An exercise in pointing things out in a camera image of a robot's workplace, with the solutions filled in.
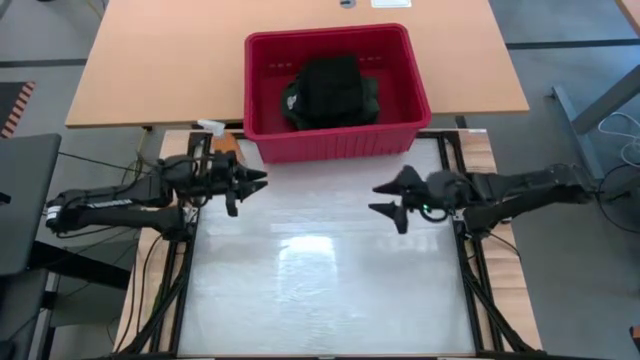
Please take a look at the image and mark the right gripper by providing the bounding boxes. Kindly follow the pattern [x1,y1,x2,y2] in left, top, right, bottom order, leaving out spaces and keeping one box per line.
[368,164,476,235]

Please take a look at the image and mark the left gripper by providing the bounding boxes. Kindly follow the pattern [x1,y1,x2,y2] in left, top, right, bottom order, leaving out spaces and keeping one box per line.
[198,149,270,204]

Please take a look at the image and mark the dark green shirt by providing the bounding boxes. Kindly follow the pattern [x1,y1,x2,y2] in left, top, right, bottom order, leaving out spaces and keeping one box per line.
[280,74,382,132]

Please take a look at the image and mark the black garment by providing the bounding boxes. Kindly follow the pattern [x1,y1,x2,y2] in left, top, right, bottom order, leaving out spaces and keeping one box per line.
[294,54,365,127]

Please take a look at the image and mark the red plastic laundry bin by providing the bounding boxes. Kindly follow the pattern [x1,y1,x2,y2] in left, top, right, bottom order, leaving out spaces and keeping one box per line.
[243,23,433,165]

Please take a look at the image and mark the orange spray bottle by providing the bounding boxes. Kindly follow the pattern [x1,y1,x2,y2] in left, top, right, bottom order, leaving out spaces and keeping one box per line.
[197,118,247,169]

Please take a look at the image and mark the light wooden desk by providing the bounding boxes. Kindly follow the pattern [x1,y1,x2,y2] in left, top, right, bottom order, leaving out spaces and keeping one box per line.
[64,0,530,129]

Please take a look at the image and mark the grey desk leg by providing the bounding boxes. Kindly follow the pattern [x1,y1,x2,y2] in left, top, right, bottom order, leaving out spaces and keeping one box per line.
[551,64,640,181]

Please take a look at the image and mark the dark grey chair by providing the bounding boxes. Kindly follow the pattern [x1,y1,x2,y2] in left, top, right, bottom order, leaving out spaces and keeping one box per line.
[0,133,63,360]

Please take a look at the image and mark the striped floor mat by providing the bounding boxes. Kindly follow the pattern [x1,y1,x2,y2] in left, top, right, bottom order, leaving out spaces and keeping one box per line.
[0,81,37,140]

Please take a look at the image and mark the wooden desk corner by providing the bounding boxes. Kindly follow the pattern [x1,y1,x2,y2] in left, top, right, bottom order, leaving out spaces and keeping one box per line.
[616,0,640,34]

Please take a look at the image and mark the black aluminium table frame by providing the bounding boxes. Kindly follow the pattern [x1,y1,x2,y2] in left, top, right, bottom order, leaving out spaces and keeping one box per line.
[117,129,544,360]

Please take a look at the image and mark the yellow cable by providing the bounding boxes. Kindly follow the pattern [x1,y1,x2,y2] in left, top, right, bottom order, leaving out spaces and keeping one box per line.
[131,126,152,174]

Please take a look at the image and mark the black looped cable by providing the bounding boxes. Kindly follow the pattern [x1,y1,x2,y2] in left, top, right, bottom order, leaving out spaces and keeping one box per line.
[593,163,640,234]

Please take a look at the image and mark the white cable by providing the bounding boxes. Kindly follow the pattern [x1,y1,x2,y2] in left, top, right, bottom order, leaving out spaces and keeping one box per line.
[597,111,640,169]

